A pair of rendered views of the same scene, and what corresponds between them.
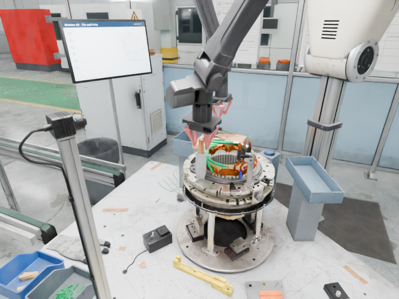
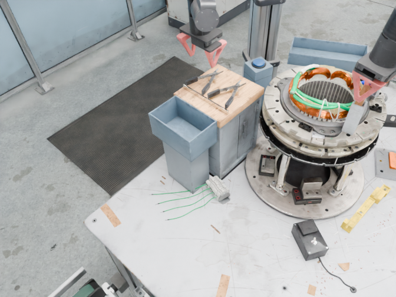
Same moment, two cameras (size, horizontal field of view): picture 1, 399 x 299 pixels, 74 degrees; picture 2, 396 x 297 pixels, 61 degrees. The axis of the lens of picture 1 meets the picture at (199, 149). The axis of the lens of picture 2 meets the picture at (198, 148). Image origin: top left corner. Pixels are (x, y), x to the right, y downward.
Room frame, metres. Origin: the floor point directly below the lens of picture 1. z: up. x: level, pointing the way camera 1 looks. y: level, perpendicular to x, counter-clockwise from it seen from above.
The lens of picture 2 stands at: (0.87, 0.67, 1.72)
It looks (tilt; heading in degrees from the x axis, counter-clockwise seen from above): 49 degrees down; 292
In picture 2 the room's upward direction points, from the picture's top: 4 degrees counter-clockwise
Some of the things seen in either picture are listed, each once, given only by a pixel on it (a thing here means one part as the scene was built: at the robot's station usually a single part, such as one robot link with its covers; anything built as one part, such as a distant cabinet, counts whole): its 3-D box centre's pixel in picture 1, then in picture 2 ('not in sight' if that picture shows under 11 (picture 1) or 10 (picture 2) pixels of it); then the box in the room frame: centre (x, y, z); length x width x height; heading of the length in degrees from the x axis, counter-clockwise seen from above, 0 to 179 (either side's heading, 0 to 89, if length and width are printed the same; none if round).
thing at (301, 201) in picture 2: (194, 232); (306, 195); (0.79, 0.02, 0.81); 0.08 x 0.05 x 0.02; 21
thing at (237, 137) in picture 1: (220, 142); (218, 93); (1.11, -0.10, 1.05); 0.20 x 0.19 x 0.02; 65
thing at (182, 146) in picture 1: (191, 160); (185, 150); (1.17, 0.04, 0.92); 0.17 x 0.11 x 0.28; 155
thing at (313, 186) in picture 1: (305, 204); (319, 83); (0.82, -0.41, 0.92); 0.25 x 0.11 x 0.28; 1
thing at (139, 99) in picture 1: (123, 102); not in sight; (3.34, 0.99, 0.60); 1.02 x 0.55 x 1.20; 67
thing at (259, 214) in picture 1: (258, 219); not in sight; (0.75, -0.21, 0.91); 0.02 x 0.02 x 0.21
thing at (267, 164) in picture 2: not in sight; (268, 164); (0.92, -0.06, 0.83); 0.05 x 0.04 x 0.02; 97
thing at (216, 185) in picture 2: (185, 193); (217, 188); (1.06, 0.07, 0.80); 0.10 x 0.05 x 0.04; 141
